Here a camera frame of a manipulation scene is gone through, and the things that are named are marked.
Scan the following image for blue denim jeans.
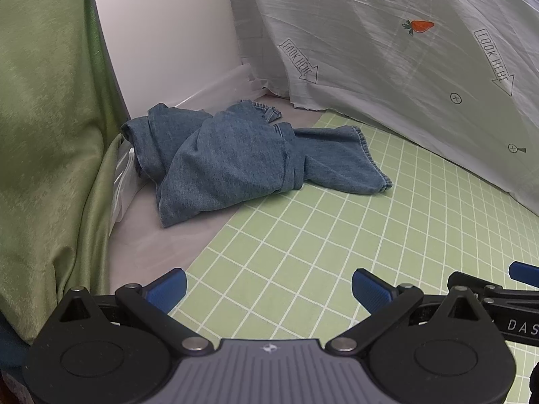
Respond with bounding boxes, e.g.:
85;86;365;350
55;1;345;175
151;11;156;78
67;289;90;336
122;100;392;227

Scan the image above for green grid cutting mat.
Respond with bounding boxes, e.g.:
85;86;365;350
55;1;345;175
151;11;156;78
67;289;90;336
173;125;538;342

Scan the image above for green satin curtain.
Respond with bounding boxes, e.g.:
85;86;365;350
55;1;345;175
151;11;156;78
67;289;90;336
1;0;127;342

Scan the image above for clear plastic bag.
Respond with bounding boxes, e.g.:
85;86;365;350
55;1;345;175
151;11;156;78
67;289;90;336
109;64;267;231

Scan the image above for white printed carrot sheet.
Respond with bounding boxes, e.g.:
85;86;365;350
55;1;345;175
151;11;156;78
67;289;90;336
231;0;538;211

